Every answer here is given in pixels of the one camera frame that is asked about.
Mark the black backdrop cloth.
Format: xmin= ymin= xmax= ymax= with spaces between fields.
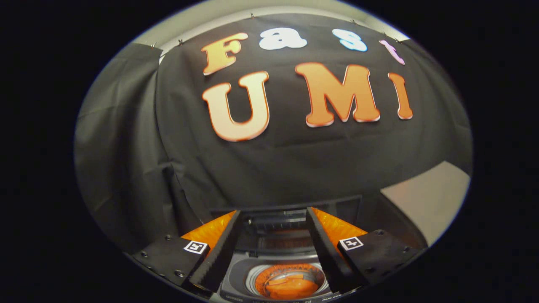
xmin=75 ymin=13 xmax=473 ymax=254

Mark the yellow polo shirt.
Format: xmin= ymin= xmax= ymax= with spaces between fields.
xmin=263 ymin=274 xmax=321 ymax=300

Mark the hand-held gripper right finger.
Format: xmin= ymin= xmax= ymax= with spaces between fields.
xmin=305 ymin=206 xmax=423 ymax=295

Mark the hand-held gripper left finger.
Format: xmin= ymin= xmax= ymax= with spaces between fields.
xmin=131 ymin=210 xmax=242 ymax=294

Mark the dark grey washing machine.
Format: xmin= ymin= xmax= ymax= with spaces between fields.
xmin=208 ymin=194 xmax=364 ymax=303

